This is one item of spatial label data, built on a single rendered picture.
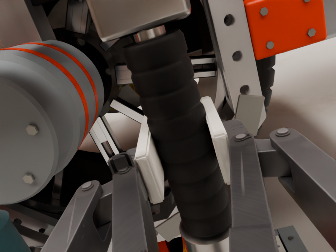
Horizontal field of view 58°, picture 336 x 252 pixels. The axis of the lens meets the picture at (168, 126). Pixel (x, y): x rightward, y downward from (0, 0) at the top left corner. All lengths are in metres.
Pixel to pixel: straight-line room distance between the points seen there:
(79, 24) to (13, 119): 0.26
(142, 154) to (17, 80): 0.15
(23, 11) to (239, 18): 0.26
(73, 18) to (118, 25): 0.35
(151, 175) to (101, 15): 0.08
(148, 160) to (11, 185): 0.18
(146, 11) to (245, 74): 0.26
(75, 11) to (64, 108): 0.23
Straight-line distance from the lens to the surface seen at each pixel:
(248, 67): 0.40
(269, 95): 0.51
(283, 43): 0.41
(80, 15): 0.50
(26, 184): 0.31
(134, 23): 0.16
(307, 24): 0.42
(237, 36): 0.39
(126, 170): 0.15
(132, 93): 0.81
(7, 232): 0.44
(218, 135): 0.15
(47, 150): 0.28
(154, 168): 0.16
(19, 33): 0.43
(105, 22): 0.16
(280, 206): 1.44
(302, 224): 1.35
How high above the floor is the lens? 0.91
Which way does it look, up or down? 20 degrees down
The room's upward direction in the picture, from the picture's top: 18 degrees counter-clockwise
